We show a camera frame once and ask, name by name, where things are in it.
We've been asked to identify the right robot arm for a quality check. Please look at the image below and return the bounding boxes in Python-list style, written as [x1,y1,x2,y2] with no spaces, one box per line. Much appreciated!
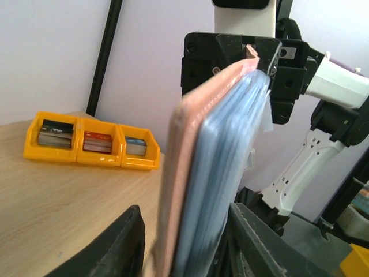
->
[181,18,368,235]

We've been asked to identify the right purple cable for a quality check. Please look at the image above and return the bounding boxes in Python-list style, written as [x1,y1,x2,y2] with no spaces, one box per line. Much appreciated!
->
[328,56,369,78]

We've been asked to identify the black card stack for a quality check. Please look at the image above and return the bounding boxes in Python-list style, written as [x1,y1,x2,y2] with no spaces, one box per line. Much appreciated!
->
[37,119,74,148]

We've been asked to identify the left black frame post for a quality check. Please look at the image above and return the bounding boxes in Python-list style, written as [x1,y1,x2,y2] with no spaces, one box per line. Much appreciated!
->
[86,0,123,117]

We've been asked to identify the loose yellow bin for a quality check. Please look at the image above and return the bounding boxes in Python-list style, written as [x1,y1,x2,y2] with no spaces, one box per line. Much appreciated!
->
[340,244,369,277]

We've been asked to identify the blue card stack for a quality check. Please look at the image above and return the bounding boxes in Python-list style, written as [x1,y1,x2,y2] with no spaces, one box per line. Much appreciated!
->
[125,136,147,156]

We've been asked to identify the yellow bin with black cards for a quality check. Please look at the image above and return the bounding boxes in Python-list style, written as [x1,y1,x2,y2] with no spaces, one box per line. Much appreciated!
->
[23,111,81,163]

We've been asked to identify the pink leather card holder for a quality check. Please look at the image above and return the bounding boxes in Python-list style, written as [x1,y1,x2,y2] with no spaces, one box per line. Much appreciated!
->
[152,45,273,276]

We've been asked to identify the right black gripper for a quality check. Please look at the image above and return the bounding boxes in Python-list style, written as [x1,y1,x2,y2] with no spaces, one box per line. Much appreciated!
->
[181,32,308,125]

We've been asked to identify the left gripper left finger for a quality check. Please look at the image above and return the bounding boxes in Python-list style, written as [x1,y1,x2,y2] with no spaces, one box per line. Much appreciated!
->
[47,205,145,276]

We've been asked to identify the white perforated basket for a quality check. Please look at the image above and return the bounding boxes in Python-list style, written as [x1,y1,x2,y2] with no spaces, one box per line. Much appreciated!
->
[336,178,369,240]

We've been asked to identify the red card stack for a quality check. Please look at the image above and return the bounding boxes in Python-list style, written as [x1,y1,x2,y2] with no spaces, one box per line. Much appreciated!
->
[83,131,112,154]

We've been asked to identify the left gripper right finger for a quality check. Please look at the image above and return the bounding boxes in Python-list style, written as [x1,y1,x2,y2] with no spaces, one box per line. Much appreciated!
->
[227,203,287,276]

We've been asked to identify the yellow bin with red cards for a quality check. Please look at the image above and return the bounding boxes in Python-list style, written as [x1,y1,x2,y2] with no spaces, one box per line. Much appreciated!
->
[77,118,123,167]

